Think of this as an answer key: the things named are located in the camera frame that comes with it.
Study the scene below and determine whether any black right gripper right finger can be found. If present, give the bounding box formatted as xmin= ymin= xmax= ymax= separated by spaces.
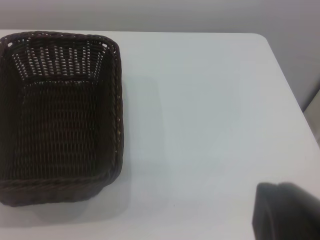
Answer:
xmin=267 ymin=181 xmax=320 ymax=240

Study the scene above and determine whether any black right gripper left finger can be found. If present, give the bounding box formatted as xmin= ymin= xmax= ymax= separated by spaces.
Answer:
xmin=251 ymin=182 xmax=277 ymax=240

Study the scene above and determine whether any dark brown wicker basket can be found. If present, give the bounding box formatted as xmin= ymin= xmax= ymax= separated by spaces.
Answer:
xmin=0 ymin=30 xmax=125 ymax=208

